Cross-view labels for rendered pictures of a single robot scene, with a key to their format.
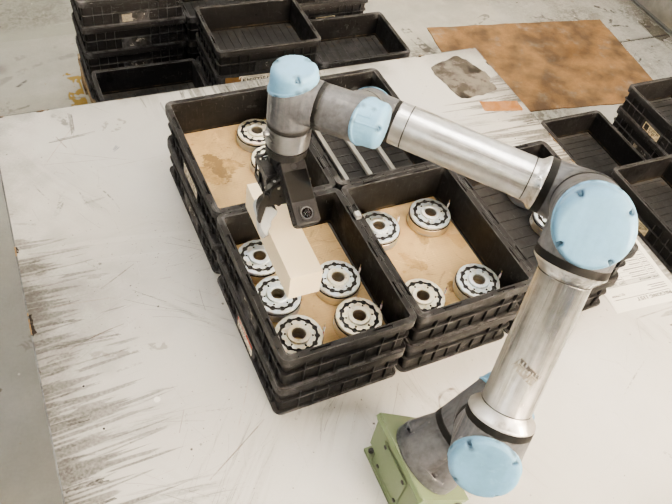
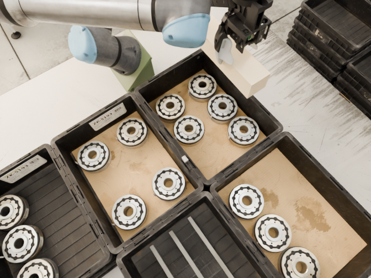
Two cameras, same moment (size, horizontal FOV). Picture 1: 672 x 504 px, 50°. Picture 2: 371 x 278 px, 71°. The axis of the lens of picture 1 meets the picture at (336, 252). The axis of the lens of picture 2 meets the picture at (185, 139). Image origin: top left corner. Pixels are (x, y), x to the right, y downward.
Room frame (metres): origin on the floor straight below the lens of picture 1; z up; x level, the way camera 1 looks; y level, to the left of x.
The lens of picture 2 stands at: (1.36, -0.01, 1.65)
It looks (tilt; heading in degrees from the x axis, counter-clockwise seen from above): 67 degrees down; 183
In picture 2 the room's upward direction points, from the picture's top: 6 degrees counter-clockwise
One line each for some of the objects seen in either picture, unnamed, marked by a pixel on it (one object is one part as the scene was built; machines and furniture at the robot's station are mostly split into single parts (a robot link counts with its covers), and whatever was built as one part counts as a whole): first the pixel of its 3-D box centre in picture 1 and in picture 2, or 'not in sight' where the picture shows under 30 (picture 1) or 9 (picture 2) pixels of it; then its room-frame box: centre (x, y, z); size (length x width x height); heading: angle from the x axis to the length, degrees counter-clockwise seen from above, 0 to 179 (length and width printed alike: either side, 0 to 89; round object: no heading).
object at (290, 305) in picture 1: (277, 294); (222, 106); (0.92, 0.10, 0.86); 0.10 x 0.10 x 0.01
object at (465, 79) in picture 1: (463, 75); not in sight; (2.09, -0.30, 0.71); 0.22 x 0.19 x 0.01; 32
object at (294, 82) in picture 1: (293, 95); not in sight; (0.91, 0.11, 1.39); 0.09 x 0.08 x 0.11; 78
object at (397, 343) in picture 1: (310, 283); (205, 117); (0.96, 0.04, 0.87); 0.40 x 0.30 x 0.11; 33
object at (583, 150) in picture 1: (587, 168); not in sight; (2.30, -0.92, 0.26); 0.40 x 0.30 x 0.23; 32
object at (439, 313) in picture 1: (434, 236); (124, 164); (1.13, -0.21, 0.92); 0.40 x 0.30 x 0.02; 33
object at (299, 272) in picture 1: (282, 236); (229, 55); (0.89, 0.10, 1.08); 0.24 x 0.06 x 0.06; 32
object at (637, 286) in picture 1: (616, 259); not in sight; (1.38, -0.75, 0.70); 0.33 x 0.23 x 0.01; 32
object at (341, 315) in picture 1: (358, 317); (170, 106); (0.91, -0.08, 0.86); 0.10 x 0.10 x 0.01
